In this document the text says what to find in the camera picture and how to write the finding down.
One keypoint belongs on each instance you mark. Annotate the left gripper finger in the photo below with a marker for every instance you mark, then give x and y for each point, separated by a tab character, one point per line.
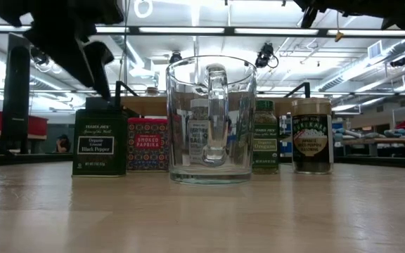
97	59
65	56

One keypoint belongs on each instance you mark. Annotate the wooden shelf black metal frame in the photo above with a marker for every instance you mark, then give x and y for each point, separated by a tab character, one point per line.
146	105

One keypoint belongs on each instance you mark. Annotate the smoked paprika red tin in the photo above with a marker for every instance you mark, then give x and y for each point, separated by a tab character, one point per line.
148	140

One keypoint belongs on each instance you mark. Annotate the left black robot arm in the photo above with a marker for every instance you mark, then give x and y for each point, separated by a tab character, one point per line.
65	10

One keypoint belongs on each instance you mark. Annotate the black pepper dark green tin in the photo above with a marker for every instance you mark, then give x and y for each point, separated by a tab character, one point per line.
98	144

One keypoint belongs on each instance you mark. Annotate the clear glass mug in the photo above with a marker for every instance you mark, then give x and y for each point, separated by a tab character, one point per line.
211	116

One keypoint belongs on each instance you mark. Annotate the wooden workbench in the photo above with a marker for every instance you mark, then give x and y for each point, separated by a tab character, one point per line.
382	141

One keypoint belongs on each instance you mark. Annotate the small black mounted camera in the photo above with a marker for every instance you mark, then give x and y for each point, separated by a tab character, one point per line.
39	58

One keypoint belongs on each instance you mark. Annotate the LED light bar beam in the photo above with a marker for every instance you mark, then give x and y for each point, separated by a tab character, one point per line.
230	31

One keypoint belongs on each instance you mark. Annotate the black aluminium table frame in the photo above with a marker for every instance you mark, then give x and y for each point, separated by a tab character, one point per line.
30	160

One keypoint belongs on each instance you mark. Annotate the white ceiling air vent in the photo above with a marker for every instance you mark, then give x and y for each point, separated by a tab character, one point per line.
374	49

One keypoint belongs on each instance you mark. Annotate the small black ceiling camera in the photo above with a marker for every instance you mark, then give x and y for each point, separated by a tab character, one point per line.
175	57

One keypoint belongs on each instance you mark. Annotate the black overhead camera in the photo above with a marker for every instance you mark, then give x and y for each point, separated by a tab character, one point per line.
265	54

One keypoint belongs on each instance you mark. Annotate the person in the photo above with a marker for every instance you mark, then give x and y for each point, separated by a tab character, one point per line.
63	144

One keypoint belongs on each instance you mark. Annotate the black ceiling-mounted device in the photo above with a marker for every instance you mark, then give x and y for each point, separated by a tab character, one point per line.
398	62

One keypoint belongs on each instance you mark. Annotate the furikake seasoning jar tan lid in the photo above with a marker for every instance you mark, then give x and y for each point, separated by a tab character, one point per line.
311	140

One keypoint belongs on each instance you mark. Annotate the black monitor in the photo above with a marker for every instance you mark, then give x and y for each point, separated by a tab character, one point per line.
97	103

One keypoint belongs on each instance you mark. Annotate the oregano jar green lid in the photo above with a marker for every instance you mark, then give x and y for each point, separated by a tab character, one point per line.
265	144

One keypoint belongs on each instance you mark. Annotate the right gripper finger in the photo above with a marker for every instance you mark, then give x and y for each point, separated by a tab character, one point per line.
309	17

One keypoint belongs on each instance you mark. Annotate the bagel seasoning jar white lid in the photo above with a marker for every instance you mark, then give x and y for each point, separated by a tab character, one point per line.
198	137

